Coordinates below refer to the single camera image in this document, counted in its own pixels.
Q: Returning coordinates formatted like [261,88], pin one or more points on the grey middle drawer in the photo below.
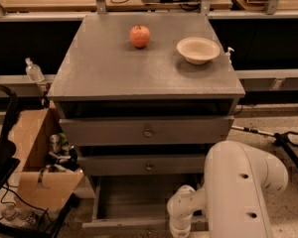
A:
[142,165]

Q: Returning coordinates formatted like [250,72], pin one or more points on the grey top drawer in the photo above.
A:
[138,131]

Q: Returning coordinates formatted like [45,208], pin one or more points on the cans inside cardboard box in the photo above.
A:
[61,157]

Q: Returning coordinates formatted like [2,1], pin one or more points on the black cart frame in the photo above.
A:
[8,165]

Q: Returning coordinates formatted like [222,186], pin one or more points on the red apple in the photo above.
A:
[139,36]

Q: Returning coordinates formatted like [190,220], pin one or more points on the clear sanitizer bottle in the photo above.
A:
[33,71]

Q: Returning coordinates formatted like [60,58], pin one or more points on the grey bottom drawer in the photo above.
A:
[134,205]

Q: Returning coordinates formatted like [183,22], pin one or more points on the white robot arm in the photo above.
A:
[236,179]

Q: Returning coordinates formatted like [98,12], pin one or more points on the grey drawer cabinet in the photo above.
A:
[103,76]

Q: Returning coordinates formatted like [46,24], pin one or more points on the white paper bowl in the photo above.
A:
[198,50]

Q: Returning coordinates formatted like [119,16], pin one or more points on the white pump bottle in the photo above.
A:
[228,54]

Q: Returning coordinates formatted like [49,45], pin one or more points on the black floor stand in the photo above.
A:
[281,140]

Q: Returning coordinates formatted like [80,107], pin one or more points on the grey drawer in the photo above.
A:
[134,205]
[138,131]
[142,165]

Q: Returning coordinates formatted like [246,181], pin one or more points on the brown cardboard box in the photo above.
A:
[31,136]

